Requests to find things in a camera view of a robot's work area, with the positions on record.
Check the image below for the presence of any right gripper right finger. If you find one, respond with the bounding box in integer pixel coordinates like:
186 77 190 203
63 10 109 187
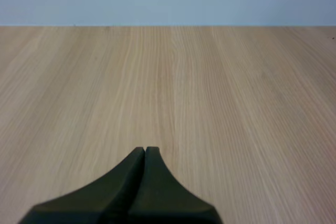
128 146 224 224

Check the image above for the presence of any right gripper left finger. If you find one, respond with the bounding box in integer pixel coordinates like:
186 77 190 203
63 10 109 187
17 146 145 224

